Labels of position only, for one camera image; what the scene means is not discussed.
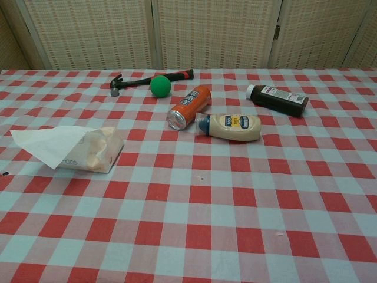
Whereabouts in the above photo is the white tissue sheet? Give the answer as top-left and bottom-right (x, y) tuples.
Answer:
(10, 125), (90, 170)

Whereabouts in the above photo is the orange drink can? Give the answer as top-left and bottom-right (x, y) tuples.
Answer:
(166, 85), (212, 131)

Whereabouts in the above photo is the mayonnaise squeeze bottle blue cap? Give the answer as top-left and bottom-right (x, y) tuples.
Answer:
(194, 112), (262, 143)

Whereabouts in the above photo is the green ball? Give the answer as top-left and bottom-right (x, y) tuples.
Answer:
(150, 75), (172, 97)

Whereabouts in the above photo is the black red claw hammer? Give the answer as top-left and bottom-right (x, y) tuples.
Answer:
(109, 68), (194, 97)

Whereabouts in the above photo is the red white checkered tablecloth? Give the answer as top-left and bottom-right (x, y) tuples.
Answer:
(0, 68), (377, 283)

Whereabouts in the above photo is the dark brown bottle white cap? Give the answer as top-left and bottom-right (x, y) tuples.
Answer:
(246, 84), (310, 118)

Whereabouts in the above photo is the woven folding screen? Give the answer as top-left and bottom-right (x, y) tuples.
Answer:
(0, 0), (377, 71)

